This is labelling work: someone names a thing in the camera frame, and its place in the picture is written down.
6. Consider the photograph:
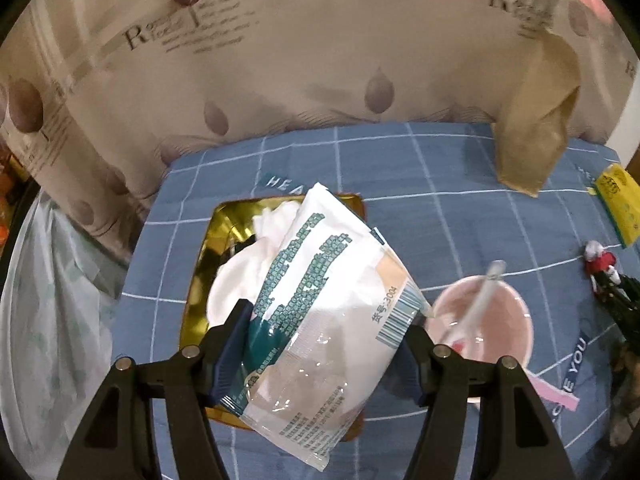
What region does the white spoon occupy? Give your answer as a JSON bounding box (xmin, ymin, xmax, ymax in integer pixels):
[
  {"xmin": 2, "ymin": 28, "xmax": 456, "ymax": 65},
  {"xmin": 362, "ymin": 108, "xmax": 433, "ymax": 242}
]
[{"xmin": 440, "ymin": 260, "xmax": 507, "ymax": 348}]

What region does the blue checked bedsheet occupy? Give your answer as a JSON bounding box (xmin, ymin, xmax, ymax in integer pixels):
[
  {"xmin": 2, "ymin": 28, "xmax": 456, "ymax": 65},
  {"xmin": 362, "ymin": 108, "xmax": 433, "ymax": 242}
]
[{"xmin": 120, "ymin": 121, "xmax": 640, "ymax": 480}]

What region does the pink cup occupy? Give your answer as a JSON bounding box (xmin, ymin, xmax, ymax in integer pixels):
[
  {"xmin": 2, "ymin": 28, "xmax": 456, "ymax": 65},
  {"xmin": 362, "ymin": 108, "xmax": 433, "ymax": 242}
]
[{"xmin": 425, "ymin": 275, "xmax": 535, "ymax": 406}]

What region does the white plastic bag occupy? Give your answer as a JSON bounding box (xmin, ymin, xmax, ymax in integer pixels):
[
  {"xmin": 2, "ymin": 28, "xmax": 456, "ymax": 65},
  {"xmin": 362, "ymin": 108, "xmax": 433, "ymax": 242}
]
[{"xmin": 0, "ymin": 195, "xmax": 131, "ymax": 461}]

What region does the yellow tissue pack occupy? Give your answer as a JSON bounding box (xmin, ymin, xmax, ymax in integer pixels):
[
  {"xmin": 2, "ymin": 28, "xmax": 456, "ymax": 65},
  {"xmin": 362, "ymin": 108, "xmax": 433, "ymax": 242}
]
[{"xmin": 594, "ymin": 162, "xmax": 640, "ymax": 249}]

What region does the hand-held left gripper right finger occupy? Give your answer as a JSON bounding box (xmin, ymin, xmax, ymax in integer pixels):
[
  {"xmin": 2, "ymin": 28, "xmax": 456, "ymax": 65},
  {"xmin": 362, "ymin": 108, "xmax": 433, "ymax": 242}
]
[{"xmin": 397, "ymin": 325, "xmax": 576, "ymax": 480}]

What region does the white sock pair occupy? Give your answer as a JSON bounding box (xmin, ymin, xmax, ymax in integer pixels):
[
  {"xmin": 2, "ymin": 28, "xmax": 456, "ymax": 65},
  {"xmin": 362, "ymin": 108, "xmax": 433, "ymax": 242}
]
[{"xmin": 252, "ymin": 202, "xmax": 306, "ymax": 261}]

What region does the white cloth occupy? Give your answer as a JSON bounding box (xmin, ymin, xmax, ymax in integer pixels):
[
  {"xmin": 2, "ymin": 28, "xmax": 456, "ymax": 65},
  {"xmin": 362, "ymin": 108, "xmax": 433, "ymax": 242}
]
[{"xmin": 207, "ymin": 250, "xmax": 271, "ymax": 328}]

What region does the person's right hand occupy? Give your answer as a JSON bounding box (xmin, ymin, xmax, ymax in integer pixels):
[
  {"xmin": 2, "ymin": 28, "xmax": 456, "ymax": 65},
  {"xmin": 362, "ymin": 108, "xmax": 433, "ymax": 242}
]
[{"xmin": 607, "ymin": 345, "xmax": 640, "ymax": 448}]

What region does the white plastic snack packet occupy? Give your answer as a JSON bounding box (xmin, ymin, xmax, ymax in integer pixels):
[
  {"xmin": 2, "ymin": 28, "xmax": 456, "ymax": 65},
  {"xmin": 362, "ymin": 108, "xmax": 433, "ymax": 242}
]
[{"xmin": 220, "ymin": 182, "xmax": 430, "ymax": 472}]

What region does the beige leaf print curtain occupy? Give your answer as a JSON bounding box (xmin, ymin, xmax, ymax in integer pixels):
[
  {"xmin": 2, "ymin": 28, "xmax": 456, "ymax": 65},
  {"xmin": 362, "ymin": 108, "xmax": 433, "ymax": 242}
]
[{"xmin": 0, "ymin": 0, "xmax": 640, "ymax": 261}]

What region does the kraft paper food pouch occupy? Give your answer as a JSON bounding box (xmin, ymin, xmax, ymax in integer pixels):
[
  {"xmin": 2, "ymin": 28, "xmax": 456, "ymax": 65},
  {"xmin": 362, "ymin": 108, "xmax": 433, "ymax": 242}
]
[{"xmin": 492, "ymin": 30, "xmax": 582, "ymax": 197}]

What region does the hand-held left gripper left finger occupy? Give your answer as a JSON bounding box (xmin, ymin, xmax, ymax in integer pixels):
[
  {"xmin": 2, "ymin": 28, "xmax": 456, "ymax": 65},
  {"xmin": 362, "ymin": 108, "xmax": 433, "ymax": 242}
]
[{"xmin": 56, "ymin": 298, "xmax": 254, "ymax": 480}]

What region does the red gold tin box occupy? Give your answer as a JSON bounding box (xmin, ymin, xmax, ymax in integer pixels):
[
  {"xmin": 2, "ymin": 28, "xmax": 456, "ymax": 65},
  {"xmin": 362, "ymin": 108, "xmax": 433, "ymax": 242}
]
[{"xmin": 179, "ymin": 195, "xmax": 368, "ymax": 441}]

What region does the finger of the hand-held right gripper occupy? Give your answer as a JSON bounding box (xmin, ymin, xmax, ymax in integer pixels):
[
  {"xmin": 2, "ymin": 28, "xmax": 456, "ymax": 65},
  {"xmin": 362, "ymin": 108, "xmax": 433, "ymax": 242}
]
[
  {"xmin": 605, "ymin": 271, "xmax": 640, "ymax": 307},
  {"xmin": 594, "ymin": 287, "xmax": 640, "ymax": 342}
]

